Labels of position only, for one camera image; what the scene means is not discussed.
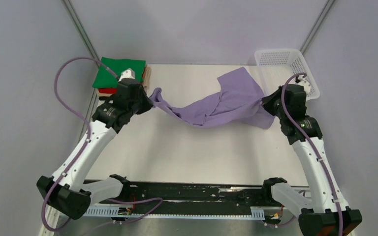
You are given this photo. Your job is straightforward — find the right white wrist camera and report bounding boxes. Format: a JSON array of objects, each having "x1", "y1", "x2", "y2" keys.
[{"x1": 294, "y1": 74, "x2": 312, "y2": 96}]

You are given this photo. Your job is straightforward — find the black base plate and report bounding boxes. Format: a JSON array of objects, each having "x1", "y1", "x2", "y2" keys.
[{"x1": 103, "y1": 181, "x2": 285, "y2": 217}]

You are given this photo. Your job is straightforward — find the beige folded t shirt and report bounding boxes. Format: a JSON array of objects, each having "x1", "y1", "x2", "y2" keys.
[{"x1": 96, "y1": 65, "x2": 152, "y2": 97}]

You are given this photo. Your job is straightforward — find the lavender t shirt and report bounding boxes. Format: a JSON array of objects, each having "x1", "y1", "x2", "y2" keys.
[{"x1": 150, "y1": 67, "x2": 275, "y2": 129}]

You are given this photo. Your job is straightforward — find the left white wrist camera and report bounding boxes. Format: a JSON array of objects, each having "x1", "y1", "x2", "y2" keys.
[{"x1": 118, "y1": 68, "x2": 135, "y2": 82}]

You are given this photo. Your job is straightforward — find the red folded t shirt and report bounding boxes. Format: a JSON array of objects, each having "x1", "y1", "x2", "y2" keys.
[{"x1": 97, "y1": 73, "x2": 145, "y2": 96}]

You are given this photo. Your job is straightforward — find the green folded t shirt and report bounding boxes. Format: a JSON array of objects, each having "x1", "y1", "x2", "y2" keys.
[{"x1": 92, "y1": 57, "x2": 146, "y2": 89}]

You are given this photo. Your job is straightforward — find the white plastic basket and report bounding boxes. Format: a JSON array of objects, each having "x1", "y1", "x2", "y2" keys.
[{"x1": 254, "y1": 49, "x2": 320, "y2": 100}]

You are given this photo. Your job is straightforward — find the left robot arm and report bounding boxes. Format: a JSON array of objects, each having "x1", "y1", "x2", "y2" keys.
[{"x1": 36, "y1": 78, "x2": 153, "y2": 220}]

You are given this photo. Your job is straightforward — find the white slotted cable duct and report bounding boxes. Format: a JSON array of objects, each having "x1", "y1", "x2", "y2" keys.
[{"x1": 84, "y1": 205, "x2": 265, "y2": 219}]

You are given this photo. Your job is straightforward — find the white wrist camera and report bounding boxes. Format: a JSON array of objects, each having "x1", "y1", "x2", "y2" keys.
[
  {"x1": 294, "y1": 74, "x2": 312, "y2": 96},
  {"x1": 118, "y1": 68, "x2": 135, "y2": 82}
]

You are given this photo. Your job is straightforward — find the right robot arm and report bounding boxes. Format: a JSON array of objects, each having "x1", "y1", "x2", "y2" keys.
[{"x1": 261, "y1": 84, "x2": 362, "y2": 236}]

